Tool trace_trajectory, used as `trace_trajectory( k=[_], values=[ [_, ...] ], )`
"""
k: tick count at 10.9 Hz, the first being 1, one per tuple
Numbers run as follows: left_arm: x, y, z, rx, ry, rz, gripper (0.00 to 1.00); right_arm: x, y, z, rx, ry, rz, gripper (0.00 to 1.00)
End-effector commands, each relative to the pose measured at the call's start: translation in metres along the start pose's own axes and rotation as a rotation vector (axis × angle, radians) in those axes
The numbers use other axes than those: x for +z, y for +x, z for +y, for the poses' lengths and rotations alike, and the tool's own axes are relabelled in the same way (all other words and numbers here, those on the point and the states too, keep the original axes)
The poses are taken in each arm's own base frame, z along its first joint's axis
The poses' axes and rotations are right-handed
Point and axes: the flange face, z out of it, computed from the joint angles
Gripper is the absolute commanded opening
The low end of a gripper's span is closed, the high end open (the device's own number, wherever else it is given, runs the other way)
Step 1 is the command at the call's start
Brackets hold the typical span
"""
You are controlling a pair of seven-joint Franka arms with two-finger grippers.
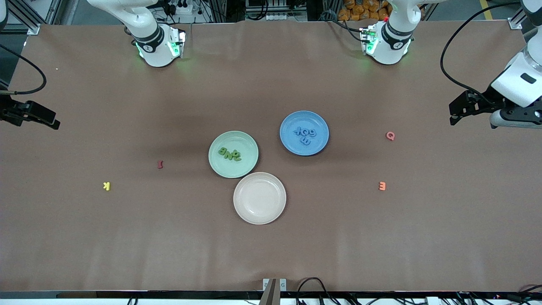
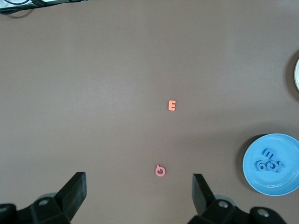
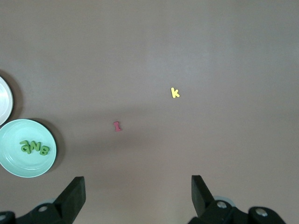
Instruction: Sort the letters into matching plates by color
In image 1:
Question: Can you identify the black looped cable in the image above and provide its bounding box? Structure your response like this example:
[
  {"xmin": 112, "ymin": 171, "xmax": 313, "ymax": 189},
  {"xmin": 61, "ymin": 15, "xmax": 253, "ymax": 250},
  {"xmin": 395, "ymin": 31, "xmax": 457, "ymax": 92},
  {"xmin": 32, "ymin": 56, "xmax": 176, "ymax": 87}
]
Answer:
[{"xmin": 296, "ymin": 277, "xmax": 339, "ymax": 305}]

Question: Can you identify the white power strip with plugs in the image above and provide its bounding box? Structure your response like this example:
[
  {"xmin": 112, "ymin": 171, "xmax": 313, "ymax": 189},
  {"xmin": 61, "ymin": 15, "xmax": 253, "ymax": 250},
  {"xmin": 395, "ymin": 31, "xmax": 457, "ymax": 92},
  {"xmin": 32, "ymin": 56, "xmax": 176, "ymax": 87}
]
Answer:
[{"xmin": 167, "ymin": 0, "xmax": 194, "ymax": 16}]

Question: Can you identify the brown table cover sheet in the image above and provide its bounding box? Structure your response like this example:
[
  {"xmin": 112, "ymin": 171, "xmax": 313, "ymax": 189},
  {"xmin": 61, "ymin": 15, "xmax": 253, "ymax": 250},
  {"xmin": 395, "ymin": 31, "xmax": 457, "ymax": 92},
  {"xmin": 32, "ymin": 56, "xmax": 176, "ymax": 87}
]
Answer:
[{"xmin": 0, "ymin": 20, "xmax": 542, "ymax": 293}]

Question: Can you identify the aluminium frame strut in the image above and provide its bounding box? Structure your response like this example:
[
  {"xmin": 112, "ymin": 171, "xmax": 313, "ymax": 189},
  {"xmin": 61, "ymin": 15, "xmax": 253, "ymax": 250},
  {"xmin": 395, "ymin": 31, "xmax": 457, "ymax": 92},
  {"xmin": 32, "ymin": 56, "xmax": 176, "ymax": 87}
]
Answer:
[
  {"xmin": 0, "ymin": 0, "xmax": 41, "ymax": 35},
  {"xmin": 508, "ymin": 0, "xmax": 530, "ymax": 30}
]

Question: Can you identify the blue plate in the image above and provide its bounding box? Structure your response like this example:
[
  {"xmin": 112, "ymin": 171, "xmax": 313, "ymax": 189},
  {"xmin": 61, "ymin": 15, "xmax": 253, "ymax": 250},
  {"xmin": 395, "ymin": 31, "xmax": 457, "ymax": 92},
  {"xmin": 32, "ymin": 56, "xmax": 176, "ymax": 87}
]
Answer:
[{"xmin": 279, "ymin": 111, "xmax": 330, "ymax": 156}]

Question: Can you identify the orange packets pile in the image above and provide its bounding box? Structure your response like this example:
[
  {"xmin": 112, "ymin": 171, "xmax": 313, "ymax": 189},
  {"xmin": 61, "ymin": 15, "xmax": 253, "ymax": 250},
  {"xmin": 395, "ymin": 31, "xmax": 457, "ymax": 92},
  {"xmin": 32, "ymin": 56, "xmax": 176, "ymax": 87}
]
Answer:
[{"xmin": 339, "ymin": 0, "xmax": 391, "ymax": 22}]

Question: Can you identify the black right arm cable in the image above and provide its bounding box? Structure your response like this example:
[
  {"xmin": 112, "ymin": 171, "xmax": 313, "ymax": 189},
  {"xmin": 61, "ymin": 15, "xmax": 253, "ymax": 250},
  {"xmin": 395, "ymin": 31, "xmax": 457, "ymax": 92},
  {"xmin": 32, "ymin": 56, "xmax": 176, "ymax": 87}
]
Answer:
[{"xmin": 0, "ymin": 44, "xmax": 47, "ymax": 95}]

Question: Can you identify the pale beige plate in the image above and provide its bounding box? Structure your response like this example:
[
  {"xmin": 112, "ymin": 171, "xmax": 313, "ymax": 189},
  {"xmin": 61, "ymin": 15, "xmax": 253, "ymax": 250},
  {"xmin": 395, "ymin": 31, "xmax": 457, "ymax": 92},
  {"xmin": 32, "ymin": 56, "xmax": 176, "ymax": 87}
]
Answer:
[{"xmin": 233, "ymin": 172, "xmax": 287, "ymax": 225}]

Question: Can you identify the light green plate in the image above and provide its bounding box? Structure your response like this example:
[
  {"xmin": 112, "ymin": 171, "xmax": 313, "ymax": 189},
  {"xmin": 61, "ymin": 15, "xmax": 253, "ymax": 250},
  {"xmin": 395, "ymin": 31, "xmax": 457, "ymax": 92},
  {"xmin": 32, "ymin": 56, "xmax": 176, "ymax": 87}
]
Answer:
[{"xmin": 208, "ymin": 130, "xmax": 259, "ymax": 179}]

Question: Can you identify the grey metal mount bracket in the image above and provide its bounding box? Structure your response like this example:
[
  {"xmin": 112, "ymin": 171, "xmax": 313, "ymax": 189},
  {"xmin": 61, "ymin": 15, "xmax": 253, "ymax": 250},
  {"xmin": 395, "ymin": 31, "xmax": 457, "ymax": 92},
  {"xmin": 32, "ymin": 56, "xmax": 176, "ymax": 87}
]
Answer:
[{"xmin": 263, "ymin": 278, "xmax": 287, "ymax": 305}]

